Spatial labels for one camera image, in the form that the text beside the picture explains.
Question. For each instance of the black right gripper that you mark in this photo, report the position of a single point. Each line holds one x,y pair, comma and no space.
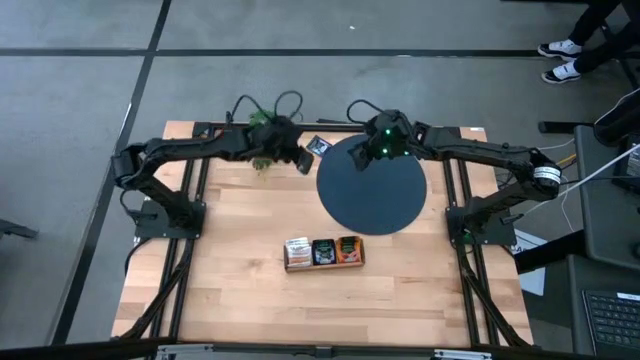
390,135

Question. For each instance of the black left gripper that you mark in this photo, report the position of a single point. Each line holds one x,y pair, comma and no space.
275,140

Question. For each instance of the black blackcurrant tea packet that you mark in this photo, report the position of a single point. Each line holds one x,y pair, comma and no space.
324,251
318,145

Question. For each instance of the white orange Tazo tea packet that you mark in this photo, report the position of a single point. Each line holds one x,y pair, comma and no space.
298,251

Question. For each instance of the orange black-label tea packet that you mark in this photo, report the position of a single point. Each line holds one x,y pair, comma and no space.
349,249

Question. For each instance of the wooden three-compartment tray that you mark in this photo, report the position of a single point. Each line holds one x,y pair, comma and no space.
325,267

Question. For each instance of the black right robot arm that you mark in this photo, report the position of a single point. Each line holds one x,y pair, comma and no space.
480,152

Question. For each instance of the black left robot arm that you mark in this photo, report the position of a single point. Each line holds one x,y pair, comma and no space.
190,146

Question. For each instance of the small green potted plant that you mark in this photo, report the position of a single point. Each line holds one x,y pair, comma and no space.
262,164

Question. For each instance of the dark blue round mat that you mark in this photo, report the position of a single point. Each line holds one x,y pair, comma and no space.
375,200

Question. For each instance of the white corner sticker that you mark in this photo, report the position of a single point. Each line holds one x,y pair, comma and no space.
477,129

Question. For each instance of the black front crossbar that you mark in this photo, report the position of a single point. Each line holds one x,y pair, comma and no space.
380,348

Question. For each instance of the black desk foot bar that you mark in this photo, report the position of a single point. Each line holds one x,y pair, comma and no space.
550,252
565,127

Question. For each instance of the white sheet on floor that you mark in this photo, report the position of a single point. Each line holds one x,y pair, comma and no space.
532,282

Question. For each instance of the grey desk with laptop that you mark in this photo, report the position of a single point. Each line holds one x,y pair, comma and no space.
555,310

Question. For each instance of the grey side desk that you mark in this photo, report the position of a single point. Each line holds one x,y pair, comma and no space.
607,215

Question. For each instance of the black bag with white trim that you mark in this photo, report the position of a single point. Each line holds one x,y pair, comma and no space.
620,122

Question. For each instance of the person's leg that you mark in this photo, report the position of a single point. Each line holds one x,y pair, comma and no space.
595,20
607,52

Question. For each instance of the black desktop device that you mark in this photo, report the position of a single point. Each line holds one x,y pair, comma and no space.
631,172

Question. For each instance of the black stand foot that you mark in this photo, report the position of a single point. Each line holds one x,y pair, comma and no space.
15,231

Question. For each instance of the dark laptop keyboard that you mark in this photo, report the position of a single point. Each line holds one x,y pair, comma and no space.
612,320

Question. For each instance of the black aluminium table frame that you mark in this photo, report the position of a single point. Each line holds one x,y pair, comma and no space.
199,250

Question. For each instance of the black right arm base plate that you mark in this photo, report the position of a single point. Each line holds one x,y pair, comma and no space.
505,232

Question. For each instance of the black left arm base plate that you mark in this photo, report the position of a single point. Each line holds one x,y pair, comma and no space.
150,231

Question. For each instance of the silver metal bracket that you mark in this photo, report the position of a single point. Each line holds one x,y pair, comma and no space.
182,350
462,354

